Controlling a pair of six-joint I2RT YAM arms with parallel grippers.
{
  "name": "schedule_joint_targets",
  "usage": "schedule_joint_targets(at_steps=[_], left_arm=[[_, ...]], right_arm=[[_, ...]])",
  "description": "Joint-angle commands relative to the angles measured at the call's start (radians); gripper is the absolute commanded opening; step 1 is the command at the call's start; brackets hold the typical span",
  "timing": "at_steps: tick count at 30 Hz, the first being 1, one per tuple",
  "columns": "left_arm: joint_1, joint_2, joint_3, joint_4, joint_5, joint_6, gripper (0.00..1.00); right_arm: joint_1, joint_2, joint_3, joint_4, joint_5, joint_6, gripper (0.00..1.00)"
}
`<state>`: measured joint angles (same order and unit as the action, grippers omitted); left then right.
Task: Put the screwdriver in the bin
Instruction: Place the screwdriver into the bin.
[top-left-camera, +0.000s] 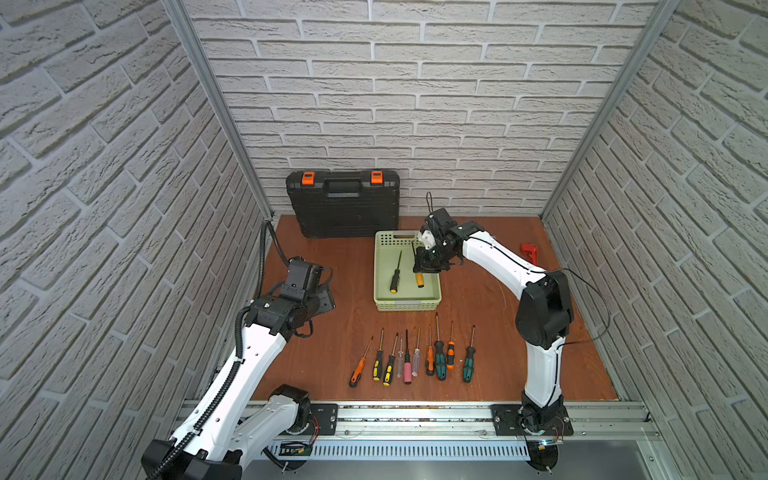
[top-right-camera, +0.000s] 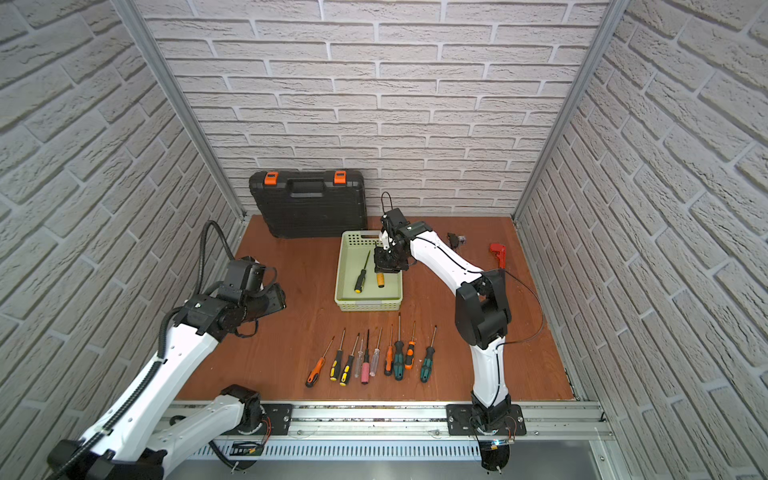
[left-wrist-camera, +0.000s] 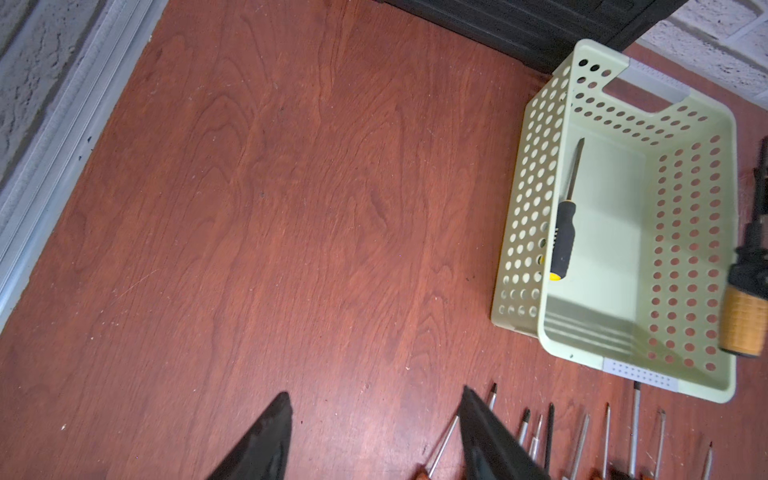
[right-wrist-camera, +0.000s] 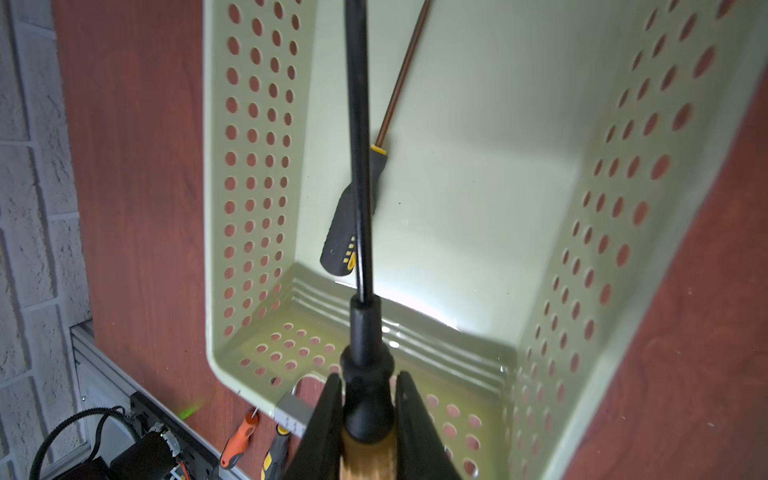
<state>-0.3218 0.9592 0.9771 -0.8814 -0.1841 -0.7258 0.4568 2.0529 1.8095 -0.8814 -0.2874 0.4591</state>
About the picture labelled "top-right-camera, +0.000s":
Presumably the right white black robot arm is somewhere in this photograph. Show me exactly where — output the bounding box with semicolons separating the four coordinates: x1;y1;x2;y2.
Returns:
374;208;512;432

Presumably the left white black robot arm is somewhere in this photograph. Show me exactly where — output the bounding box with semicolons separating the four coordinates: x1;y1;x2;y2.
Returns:
47;257;286;479

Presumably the black mounting plate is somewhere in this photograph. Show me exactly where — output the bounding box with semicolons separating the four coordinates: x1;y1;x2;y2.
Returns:
227;402;293;437
446;403;527;438

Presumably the large green black screwdriver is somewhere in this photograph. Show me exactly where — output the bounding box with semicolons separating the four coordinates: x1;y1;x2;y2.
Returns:
393;314;405;381

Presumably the clear red tester screwdriver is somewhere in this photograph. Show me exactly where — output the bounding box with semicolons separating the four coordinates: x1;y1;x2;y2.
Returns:
369;328;383;377

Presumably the red black pipe wrench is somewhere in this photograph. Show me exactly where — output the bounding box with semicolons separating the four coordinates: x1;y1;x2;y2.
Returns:
489;243;507;270

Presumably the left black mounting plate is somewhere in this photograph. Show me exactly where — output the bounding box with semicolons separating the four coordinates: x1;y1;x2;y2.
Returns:
227;402;293;437

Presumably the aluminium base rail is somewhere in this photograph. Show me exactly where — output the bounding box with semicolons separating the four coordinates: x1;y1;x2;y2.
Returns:
161;398;616;463

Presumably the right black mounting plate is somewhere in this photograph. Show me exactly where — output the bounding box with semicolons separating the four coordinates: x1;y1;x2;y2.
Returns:
446;403;527;438

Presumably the orange black small screwdriver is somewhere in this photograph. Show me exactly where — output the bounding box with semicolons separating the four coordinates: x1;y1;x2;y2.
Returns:
384;330;394;376

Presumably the clear handle tester screwdriver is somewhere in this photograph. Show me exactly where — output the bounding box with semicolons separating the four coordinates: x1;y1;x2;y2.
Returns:
354;339;365;379

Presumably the pink handle screwdriver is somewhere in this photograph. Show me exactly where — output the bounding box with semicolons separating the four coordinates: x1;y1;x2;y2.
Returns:
360;331;370;385

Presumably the light green plastic bin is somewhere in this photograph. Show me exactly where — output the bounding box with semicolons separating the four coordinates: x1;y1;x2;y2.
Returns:
334;230;403;312

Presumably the black plastic tool case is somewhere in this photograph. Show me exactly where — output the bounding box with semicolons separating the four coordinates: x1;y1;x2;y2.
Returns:
249;170;368;239

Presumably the small black relay component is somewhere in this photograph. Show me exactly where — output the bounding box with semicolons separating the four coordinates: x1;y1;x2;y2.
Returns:
447;232;466;250

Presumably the orange short screwdriver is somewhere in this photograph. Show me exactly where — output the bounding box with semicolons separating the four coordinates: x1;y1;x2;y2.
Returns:
404;322;416;370

